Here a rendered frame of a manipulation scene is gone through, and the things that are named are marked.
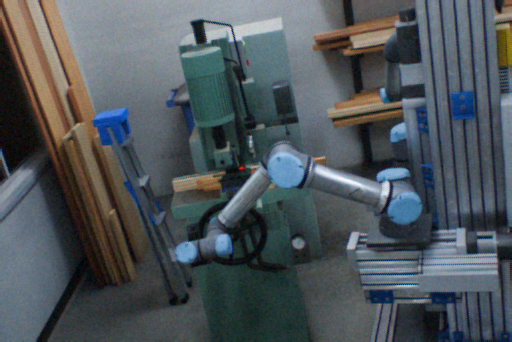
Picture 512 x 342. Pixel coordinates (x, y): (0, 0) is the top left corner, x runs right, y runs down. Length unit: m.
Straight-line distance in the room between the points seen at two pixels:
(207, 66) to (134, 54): 2.52
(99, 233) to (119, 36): 1.71
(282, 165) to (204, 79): 0.74
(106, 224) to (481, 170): 2.44
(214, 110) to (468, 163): 1.04
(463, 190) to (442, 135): 0.23
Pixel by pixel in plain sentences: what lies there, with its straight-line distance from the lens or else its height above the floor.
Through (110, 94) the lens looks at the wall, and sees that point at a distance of 5.33.
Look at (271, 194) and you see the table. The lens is 2.81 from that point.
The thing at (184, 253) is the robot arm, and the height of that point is 0.95.
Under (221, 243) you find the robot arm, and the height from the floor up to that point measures 0.95.
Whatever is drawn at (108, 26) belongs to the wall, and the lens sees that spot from 5.23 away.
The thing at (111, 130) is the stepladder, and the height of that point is 1.09.
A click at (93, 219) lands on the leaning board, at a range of 4.17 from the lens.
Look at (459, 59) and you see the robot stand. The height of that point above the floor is 1.39.
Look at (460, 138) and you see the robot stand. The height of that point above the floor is 1.11.
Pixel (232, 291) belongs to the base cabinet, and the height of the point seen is 0.45.
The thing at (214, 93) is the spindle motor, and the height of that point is 1.34.
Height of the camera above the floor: 1.95
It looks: 20 degrees down
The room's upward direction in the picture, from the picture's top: 11 degrees counter-clockwise
